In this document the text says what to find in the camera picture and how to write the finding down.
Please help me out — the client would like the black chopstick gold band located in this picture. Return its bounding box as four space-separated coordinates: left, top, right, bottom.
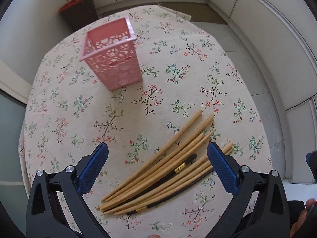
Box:
101 154 197 212

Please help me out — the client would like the person right hand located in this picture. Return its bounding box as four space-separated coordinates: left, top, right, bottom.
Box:
290 198 316 237

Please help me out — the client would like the floral tablecloth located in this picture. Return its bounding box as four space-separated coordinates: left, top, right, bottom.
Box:
19 5 272 237

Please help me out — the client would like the pink perforated utensil holder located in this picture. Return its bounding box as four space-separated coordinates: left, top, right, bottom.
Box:
79 17 142 91

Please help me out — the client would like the brown wicker trash bin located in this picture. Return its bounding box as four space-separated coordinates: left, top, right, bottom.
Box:
59 0 98 32

